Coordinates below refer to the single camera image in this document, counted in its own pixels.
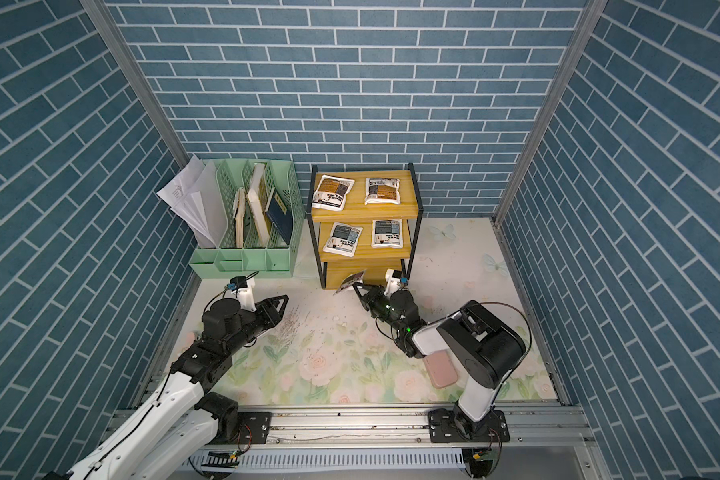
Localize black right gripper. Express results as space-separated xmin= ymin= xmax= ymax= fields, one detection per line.
xmin=355 ymin=286 xmax=407 ymax=340

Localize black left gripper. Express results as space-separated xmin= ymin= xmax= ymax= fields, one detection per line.
xmin=224 ymin=293 xmax=290 ymax=356

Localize teal coffee bag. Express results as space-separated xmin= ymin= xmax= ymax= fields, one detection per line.
xmin=323 ymin=223 xmax=363 ymax=258
xmin=371 ymin=219 xmax=404 ymax=248

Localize wooden black-frame three-tier shelf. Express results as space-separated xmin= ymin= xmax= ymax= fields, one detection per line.
xmin=306 ymin=163 xmax=424 ymax=289

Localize yellow coffee bag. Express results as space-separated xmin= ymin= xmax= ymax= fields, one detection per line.
xmin=364 ymin=177 xmax=401 ymax=205
xmin=312 ymin=175 xmax=355 ymax=212

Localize purple coffee bag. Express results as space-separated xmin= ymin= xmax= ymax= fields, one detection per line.
xmin=334 ymin=271 xmax=365 ymax=294

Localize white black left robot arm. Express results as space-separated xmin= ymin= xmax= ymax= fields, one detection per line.
xmin=45 ymin=295 xmax=289 ymax=479

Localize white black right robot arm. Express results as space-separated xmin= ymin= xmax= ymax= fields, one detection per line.
xmin=353 ymin=282 xmax=530 ymax=440

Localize floral table mat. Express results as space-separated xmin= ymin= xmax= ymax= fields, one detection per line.
xmin=149 ymin=217 xmax=559 ymax=409

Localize dark navy notebook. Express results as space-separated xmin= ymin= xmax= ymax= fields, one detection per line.
xmin=265 ymin=189 xmax=293 ymax=245

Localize thin beige book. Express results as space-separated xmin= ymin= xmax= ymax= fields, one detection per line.
xmin=233 ymin=187 xmax=246 ymax=249

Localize pink eyeglass case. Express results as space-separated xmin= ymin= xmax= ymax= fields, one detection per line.
xmin=423 ymin=350 xmax=458 ymax=389

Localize green plastic file organizer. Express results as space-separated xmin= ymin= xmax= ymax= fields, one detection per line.
xmin=189 ymin=159 xmax=305 ymax=279

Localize thick cream book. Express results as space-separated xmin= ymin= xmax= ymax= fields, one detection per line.
xmin=247 ymin=163 xmax=271 ymax=248

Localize white paper sheets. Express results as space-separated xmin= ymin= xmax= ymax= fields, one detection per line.
xmin=156 ymin=155 xmax=228 ymax=248

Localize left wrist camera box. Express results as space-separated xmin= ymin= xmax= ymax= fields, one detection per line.
xmin=226 ymin=272 xmax=258 ymax=312

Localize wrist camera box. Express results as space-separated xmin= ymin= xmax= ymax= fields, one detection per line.
xmin=226 ymin=272 xmax=258 ymax=312
xmin=384 ymin=269 xmax=409 ymax=298

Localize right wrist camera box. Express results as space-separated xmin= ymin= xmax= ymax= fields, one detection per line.
xmin=384 ymin=269 xmax=409 ymax=298

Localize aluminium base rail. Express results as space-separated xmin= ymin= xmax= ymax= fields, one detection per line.
xmin=177 ymin=403 xmax=608 ymax=479

